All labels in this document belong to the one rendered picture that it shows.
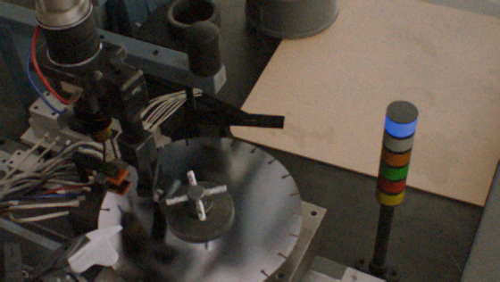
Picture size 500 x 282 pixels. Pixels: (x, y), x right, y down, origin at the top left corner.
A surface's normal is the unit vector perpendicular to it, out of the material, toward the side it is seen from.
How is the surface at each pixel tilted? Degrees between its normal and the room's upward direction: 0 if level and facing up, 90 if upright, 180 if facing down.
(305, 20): 89
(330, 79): 0
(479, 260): 90
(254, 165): 0
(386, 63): 0
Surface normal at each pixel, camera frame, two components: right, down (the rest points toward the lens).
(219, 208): 0.04, -0.66
